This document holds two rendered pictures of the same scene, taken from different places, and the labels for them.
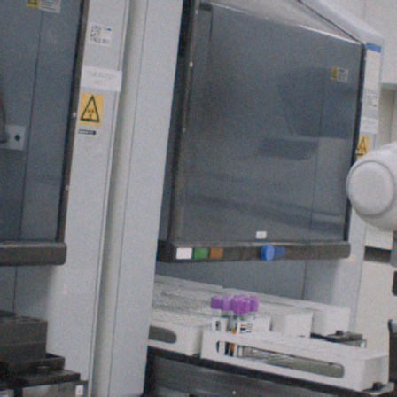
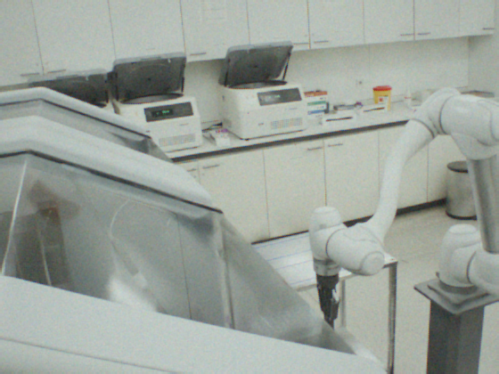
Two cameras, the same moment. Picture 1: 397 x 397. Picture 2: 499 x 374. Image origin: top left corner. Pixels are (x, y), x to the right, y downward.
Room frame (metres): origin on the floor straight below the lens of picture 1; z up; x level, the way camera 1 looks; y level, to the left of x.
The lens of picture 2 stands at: (1.03, 1.01, 1.79)
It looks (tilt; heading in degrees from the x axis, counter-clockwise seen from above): 18 degrees down; 306
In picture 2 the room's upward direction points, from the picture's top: 5 degrees counter-clockwise
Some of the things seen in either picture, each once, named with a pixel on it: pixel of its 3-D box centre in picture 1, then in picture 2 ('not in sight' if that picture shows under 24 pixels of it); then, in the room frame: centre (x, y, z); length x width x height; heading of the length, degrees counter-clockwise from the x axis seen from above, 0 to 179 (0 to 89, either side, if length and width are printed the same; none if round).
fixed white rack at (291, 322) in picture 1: (233, 318); not in sight; (2.29, -0.06, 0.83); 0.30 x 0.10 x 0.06; 55
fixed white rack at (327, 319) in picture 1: (275, 314); not in sight; (2.42, -0.15, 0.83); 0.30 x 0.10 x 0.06; 55
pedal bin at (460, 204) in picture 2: not in sight; (464, 189); (2.05, -3.46, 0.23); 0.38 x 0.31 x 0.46; 145
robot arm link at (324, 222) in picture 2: not in sight; (328, 232); (1.73, -0.31, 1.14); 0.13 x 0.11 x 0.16; 151
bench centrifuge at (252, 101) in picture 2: not in sight; (259, 86); (3.43, -2.45, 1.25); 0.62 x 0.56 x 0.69; 145
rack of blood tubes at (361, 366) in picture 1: (293, 360); not in sight; (1.86, -0.15, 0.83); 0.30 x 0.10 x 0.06; 55
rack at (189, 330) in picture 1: (138, 327); not in sight; (2.04, 0.11, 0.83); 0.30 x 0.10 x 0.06; 55
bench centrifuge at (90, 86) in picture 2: not in sight; (74, 115); (4.25, -1.27, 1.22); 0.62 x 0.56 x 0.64; 143
